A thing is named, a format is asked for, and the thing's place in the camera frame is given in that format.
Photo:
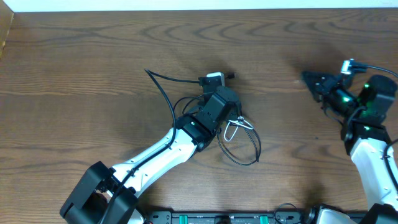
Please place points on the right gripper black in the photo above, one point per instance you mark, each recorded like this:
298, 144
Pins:
324, 88

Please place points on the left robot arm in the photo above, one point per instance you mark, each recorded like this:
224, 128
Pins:
111, 194

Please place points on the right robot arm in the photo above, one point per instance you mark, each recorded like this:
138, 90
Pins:
365, 138

